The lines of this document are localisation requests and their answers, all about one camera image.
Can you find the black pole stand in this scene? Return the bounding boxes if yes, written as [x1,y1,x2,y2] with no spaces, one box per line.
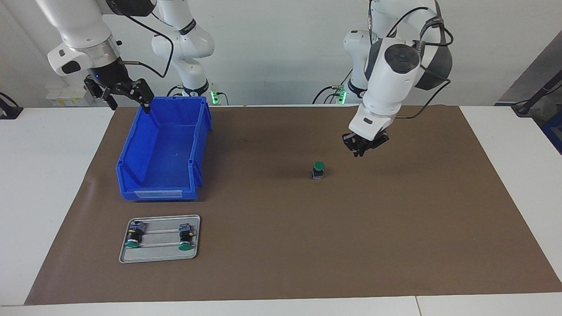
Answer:
[511,69,562,117]

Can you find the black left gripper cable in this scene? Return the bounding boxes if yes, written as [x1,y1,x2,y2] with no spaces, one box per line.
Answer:
[368,0,454,120]

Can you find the brown table mat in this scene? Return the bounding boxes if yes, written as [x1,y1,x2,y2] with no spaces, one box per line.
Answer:
[24,105,562,305]

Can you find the green button with white block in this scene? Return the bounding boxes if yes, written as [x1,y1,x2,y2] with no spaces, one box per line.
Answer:
[177,223,197,251]

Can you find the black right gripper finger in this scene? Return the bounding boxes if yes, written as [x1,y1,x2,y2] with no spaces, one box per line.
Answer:
[84,78,119,111]
[115,79,155,115]

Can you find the black clamp base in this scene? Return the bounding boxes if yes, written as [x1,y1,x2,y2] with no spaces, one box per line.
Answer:
[0,92,24,120]

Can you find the blue crate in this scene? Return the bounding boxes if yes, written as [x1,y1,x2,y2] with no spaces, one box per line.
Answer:
[541,110,562,155]

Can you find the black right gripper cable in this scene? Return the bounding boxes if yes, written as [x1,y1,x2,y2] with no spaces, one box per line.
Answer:
[115,12,176,80]

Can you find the silver metal tray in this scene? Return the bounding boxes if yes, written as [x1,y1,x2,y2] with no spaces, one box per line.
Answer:
[119,214,201,264]

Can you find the white wall socket box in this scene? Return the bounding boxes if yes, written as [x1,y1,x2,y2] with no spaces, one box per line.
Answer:
[45,85,90,107]

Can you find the blue plastic storage bin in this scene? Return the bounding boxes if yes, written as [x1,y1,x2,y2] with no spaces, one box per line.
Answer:
[115,96,213,201]

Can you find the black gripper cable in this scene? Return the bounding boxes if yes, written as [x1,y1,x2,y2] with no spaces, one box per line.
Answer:
[368,0,454,120]
[115,12,176,80]

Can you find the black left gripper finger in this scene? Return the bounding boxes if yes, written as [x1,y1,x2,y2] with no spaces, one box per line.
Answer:
[363,132,390,156]
[342,133,363,158]

